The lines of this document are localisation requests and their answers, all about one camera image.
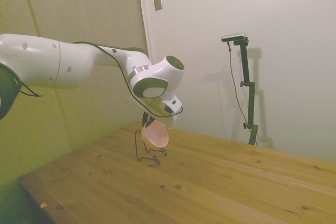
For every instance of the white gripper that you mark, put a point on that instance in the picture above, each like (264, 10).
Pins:
(171, 104)

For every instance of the pink plastic bowl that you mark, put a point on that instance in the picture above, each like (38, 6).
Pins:
(157, 136)

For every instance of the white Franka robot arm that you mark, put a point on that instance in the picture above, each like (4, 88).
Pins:
(65, 64)

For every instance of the small tape scrap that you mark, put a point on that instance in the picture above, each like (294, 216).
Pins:
(43, 204)

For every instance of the wrist camera mount plate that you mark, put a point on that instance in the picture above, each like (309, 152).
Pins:
(147, 106)

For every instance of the black camera stand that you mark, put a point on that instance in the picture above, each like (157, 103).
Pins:
(248, 77)

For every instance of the metal wall plate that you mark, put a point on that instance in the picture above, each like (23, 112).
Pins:
(158, 1)

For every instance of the grey exterior camera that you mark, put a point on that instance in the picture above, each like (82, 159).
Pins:
(233, 36)

